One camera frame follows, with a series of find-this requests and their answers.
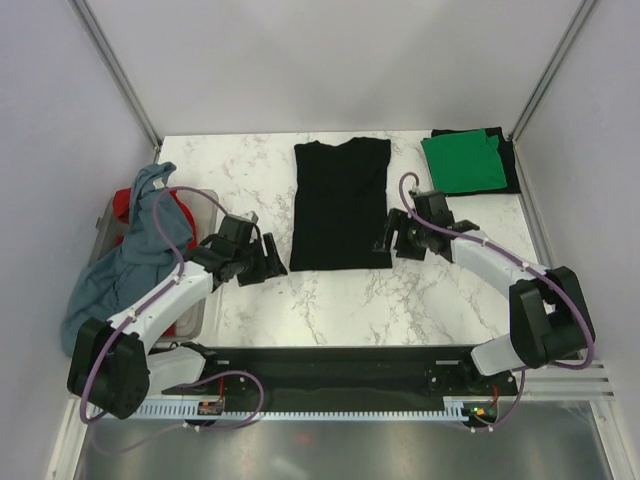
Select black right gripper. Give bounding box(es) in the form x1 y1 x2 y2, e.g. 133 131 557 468
372 208 431 262

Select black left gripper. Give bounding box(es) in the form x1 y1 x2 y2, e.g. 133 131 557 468
234 233 287 287

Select black t-shirt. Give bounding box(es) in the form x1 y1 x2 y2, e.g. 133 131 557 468
428 127 520 196
289 137 392 272

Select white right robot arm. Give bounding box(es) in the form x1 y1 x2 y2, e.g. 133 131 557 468
374 209 595 394

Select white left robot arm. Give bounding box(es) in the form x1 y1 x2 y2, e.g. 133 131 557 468
67 233 287 424

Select folded green t-shirt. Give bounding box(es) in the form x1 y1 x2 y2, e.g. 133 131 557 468
421 129 507 194

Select clear plastic bin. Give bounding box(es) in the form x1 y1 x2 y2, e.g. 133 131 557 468
89 191 220 347

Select blue-grey t-shirt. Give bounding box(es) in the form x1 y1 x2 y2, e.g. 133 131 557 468
61 162 194 357

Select folded black t-shirt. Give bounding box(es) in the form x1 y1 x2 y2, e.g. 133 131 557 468
428 127 520 196

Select red t-shirt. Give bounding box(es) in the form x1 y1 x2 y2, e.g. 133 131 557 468
112 188 198 339

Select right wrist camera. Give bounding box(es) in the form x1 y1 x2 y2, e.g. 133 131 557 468
409 190 455 228

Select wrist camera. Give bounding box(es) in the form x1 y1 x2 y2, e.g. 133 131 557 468
216 211 261 247
409 190 455 228

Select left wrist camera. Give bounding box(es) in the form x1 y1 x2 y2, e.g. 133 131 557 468
216 211 261 247

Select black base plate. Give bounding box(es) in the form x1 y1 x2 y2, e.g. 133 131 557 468
170 346 517 416

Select white slotted cable duct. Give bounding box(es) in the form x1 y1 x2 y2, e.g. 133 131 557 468
131 397 469 422

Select right aluminium frame post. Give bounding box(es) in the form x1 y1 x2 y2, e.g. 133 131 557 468
508 0 600 142

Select aluminium frame post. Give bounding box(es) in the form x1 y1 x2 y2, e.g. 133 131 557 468
508 0 600 142
69 0 162 154

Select left aluminium frame post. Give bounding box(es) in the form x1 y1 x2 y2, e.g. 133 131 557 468
69 0 162 154

